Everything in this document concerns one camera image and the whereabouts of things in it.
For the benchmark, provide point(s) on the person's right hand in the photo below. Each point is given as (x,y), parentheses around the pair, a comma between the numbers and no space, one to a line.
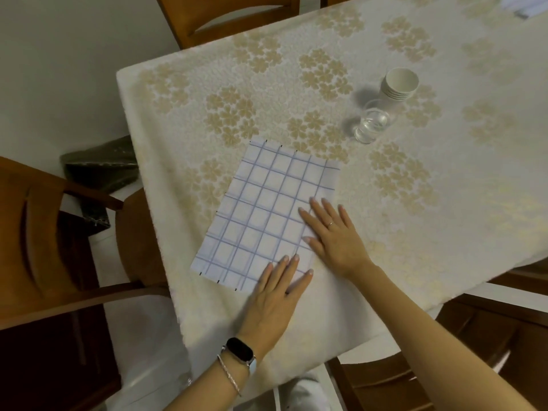
(340,248)

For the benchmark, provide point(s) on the person's left thumb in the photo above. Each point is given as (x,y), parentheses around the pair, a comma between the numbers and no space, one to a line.
(302,284)

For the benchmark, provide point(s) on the person's white trousers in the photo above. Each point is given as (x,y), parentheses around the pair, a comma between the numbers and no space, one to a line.
(306,393)

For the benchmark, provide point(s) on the person's right little finger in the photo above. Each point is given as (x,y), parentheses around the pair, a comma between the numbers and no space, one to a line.
(346,219)

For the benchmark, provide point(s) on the person's right middle finger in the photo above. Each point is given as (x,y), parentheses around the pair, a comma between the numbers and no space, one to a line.
(320,213)

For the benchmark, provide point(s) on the person's right thumb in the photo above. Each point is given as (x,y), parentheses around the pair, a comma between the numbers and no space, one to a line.
(313,244)

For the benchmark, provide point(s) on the clear glass of water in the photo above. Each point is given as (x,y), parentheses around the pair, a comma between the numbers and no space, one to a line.
(372,126)

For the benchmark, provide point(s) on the stack of white paper cups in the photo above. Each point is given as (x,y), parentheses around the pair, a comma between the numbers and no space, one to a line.
(400,83)

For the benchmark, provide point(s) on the person's left hand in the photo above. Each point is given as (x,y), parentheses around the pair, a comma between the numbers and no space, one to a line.
(269,310)

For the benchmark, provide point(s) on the white floral tablecloth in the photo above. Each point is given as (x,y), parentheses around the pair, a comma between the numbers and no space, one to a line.
(428,175)

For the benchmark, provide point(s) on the white and blue paper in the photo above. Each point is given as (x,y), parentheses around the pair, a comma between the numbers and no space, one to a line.
(528,5)

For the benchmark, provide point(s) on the person's right forearm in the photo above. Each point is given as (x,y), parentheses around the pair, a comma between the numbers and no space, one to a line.
(432,346)

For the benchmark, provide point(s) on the black smart band watch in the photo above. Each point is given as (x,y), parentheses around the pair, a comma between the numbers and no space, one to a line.
(240,350)

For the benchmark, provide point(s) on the person's left forearm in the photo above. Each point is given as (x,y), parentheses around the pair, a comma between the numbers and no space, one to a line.
(214,389)

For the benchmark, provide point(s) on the dark green plastic bag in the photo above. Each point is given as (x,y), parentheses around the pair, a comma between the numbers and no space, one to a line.
(100,166)

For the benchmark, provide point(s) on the person's left middle finger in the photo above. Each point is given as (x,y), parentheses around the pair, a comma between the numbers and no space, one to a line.
(281,271)

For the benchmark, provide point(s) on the blue grid paper sheet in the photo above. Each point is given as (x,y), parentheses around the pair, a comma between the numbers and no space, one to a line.
(261,201)

